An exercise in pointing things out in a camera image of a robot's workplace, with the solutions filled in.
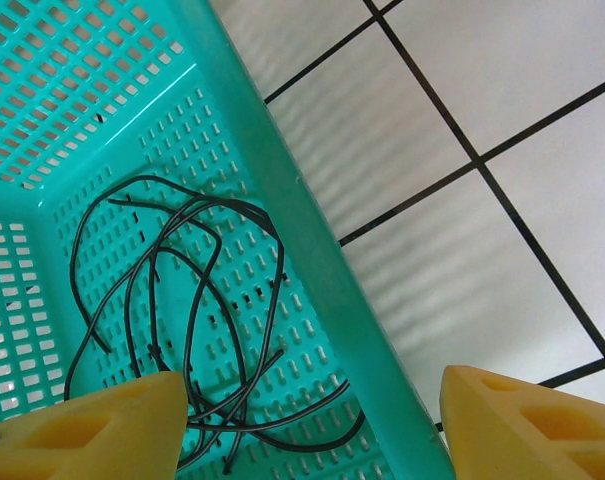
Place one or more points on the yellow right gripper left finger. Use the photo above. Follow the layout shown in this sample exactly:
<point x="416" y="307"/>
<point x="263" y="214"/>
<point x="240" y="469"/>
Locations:
<point x="82" y="440"/>

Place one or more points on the teal plastic basket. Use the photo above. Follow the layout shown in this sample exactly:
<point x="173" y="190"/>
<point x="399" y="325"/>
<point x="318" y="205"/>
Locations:
<point x="302" y="250"/>

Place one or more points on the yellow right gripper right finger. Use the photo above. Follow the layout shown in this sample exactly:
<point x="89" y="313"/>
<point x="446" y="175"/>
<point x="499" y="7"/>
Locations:
<point x="532" y="440"/>

